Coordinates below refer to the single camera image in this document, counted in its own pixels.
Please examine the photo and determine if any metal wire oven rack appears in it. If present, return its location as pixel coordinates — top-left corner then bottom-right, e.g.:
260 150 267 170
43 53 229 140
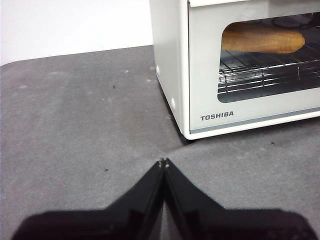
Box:
217 49 320 95

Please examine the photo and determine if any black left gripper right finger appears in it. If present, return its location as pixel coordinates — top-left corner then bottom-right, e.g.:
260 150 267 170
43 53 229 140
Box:
163 157 319 240

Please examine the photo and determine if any glass oven door with handle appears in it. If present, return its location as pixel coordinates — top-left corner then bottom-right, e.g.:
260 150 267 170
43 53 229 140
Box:
187 0 320 135

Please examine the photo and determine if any yellow corn cob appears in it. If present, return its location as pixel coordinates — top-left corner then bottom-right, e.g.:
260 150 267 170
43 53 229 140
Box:
221 23 306 55

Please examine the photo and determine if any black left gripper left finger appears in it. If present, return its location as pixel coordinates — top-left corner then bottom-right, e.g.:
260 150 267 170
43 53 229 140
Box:
11 157 165 240

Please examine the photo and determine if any cream Toshiba toaster oven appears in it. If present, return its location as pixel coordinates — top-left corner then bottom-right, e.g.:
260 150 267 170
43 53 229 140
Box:
149 0 320 141

